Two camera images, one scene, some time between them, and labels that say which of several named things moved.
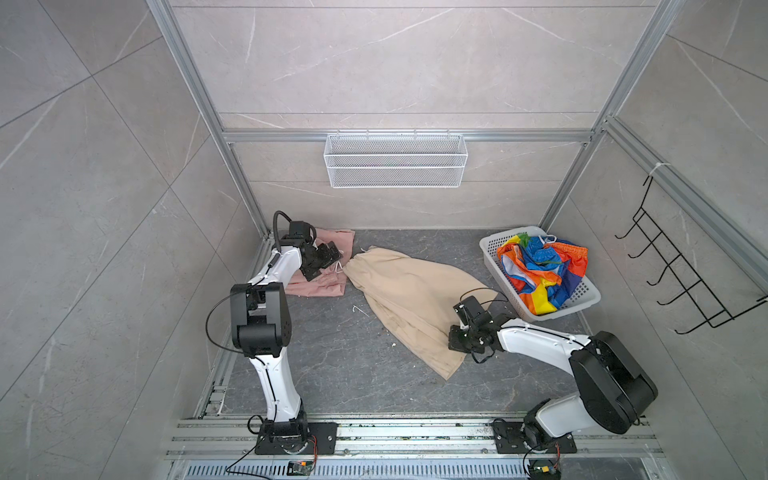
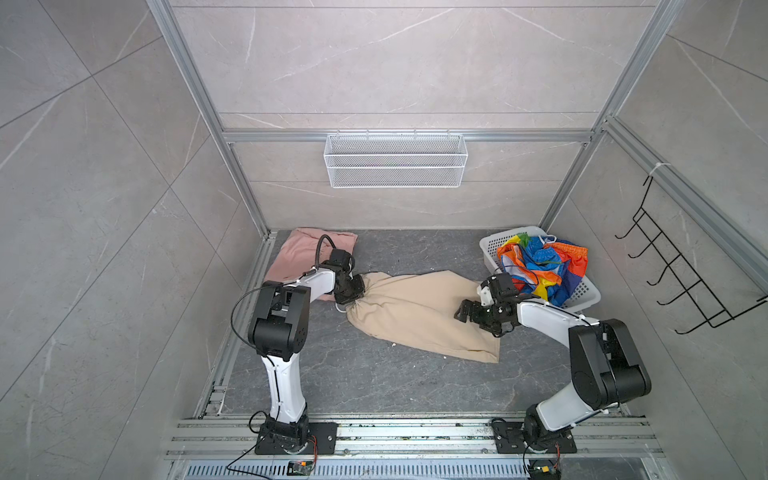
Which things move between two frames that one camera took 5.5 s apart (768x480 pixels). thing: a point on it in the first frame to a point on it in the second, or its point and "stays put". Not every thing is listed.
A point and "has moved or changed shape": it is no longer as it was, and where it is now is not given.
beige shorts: (415, 302) has moved or changed shape
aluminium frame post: (177, 42) stays put
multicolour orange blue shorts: (542, 270) stays put
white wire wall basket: (395, 161) stays put
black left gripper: (328, 259) to (360, 291)
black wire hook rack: (694, 292) stays put
